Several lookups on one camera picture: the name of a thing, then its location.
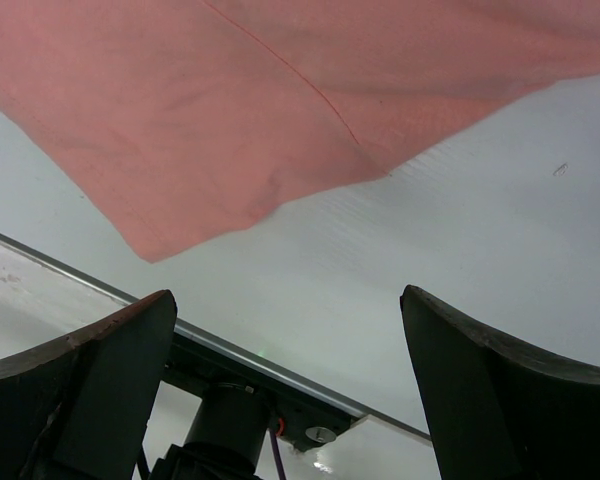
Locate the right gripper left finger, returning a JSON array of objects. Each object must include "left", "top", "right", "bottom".
[{"left": 0, "top": 290, "right": 176, "bottom": 479}]

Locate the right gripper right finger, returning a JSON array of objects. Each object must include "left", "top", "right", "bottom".
[{"left": 400, "top": 285, "right": 600, "bottom": 479}]

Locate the pink t-shirt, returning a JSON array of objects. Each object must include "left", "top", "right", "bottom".
[{"left": 0, "top": 1, "right": 600, "bottom": 262}]

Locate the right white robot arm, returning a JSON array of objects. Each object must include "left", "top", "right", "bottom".
[{"left": 0, "top": 286, "right": 600, "bottom": 479}]

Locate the aluminium table edge rail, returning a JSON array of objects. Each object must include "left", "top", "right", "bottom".
[{"left": 0, "top": 234, "right": 431, "bottom": 451}]

